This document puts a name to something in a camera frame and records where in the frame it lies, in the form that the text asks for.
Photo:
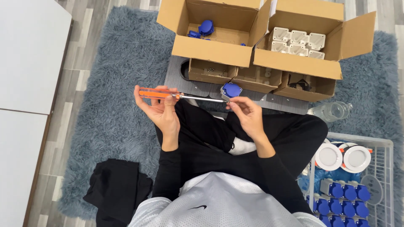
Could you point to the person's right hand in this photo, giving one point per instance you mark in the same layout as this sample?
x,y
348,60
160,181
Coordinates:
x,y
251,121

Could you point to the person's left hand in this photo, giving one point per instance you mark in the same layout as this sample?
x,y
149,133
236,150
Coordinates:
x,y
162,118

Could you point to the person's white sock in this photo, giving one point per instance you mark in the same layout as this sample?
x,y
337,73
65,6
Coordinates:
x,y
243,147

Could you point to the small cardboard box, white bits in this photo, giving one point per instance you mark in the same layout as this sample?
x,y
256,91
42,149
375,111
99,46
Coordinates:
x,y
252,85

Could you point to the blue and grey socket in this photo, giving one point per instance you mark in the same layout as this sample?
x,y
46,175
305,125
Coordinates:
x,y
232,90

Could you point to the grey-blue shaggy rug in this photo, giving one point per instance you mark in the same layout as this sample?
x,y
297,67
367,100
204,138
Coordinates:
x,y
126,94

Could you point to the person's black trousers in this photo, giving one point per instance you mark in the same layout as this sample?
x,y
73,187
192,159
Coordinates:
x,y
205,132

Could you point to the grey ridged board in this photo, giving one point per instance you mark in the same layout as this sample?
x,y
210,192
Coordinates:
x,y
176,75

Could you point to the small white plastic bits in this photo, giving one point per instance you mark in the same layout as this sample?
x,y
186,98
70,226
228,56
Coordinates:
x,y
268,74

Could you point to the small cardboard box with screws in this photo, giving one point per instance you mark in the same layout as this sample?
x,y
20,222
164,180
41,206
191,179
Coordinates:
x,y
202,78

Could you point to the small cardboard box, black part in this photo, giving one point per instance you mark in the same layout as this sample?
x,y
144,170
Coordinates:
x,y
303,94

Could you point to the black rubber part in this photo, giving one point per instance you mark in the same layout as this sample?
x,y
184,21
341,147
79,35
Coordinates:
x,y
299,84

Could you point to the metal screws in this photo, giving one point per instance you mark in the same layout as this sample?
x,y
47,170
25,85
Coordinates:
x,y
209,69

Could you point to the large cardboard box, white parts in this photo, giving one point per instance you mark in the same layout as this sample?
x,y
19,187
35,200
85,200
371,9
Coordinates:
x,y
296,66

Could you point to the clear plastic bottle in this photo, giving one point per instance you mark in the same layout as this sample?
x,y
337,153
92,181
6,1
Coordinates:
x,y
329,112

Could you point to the large cardboard box, blue parts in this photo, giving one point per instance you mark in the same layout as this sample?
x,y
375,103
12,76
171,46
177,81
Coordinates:
x,y
208,52

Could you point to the black cloth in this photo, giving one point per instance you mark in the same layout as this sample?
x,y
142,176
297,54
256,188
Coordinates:
x,y
115,189

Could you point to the white round downlight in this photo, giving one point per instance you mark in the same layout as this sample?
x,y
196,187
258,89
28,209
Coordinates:
x,y
329,156
356,158

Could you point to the person's white mesh jersey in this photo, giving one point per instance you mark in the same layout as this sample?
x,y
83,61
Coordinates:
x,y
221,201

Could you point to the small blue socket cover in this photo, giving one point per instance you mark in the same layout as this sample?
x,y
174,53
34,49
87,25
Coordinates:
x,y
194,34

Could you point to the blue plastic bag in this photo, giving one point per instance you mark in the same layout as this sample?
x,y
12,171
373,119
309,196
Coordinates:
x,y
322,176

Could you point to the group of white socket housings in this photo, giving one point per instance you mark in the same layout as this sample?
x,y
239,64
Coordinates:
x,y
298,41

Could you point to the large blue socket cover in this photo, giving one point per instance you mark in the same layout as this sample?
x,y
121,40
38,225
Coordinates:
x,y
206,27

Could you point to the rows of blue capped sockets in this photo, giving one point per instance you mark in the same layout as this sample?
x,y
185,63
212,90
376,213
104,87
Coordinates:
x,y
342,201

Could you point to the grey round plate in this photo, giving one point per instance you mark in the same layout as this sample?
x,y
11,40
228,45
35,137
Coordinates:
x,y
371,189

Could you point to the white cabinet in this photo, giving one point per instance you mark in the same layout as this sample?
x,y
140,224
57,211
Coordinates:
x,y
28,63

